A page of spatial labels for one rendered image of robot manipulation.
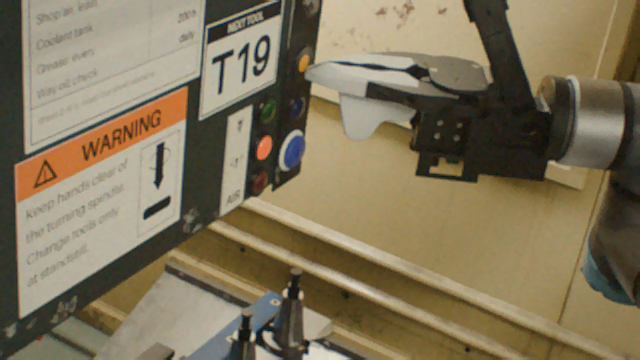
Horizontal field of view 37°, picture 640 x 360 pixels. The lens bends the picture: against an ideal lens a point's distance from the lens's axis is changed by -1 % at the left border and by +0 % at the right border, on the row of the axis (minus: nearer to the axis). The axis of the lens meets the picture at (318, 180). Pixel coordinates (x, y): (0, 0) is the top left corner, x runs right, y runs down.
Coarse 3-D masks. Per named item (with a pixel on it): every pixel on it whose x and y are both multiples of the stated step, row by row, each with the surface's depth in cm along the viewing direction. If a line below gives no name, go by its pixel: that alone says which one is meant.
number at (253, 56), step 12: (276, 24) 73; (252, 36) 70; (264, 36) 72; (240, 48) 70; (252, 48) 71; (264, 48) 73; (240, 60) 70; (252, 60) 72; (264, 60) 73; (240, 72) 71; (252, 72) 72; (264, 72) 74; (240, 84) 71; (252, 84) 73
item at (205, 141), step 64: (0, 0) 48; (256, 0) 69; (0, 64) 50; (0, 128) 51; (192, 128) 68; (256, 128) 76; (0, 192) 53; (192, 192) 71; (0, 256) 55; (128, 256) 67; (0, 320) 57; (64, 320) 64
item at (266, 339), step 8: (304, 328) 129; (264, 336) 126; (264, 344) 126; (272, 344) 125; (304, 344) 127; (272, 352) 125; (280, 352) 124; (288, 352) 124; (296, 352) 124; (304, 352) 126
